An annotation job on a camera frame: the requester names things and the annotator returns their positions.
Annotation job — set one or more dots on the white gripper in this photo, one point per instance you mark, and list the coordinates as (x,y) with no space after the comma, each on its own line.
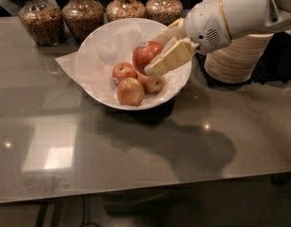
(204,25)

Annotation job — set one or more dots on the red apple with sticker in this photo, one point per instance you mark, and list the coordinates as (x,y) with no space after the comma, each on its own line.
(144,53)

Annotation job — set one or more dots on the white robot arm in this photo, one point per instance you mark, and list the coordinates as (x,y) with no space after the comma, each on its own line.
(245,17)

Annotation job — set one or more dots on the red apple back right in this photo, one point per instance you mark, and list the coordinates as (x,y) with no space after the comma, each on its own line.
(152,85)

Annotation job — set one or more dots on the red apple left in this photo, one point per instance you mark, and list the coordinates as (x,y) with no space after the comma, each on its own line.
(123,70)

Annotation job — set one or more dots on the white bowl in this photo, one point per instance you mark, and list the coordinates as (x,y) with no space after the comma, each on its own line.
(175,81)

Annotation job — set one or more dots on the yellow-red apple front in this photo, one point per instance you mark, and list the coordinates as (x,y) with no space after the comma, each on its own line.
(130,91)

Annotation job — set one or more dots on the glass cereal jar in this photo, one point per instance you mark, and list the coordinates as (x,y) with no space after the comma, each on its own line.
(163,11)
(123,9)
(83,17)
(43,21)

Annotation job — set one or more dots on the white paper liner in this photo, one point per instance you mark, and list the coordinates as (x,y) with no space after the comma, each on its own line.
(91,67)

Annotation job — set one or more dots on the glass cereal jar far left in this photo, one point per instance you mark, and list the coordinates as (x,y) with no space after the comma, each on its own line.
(43,21)

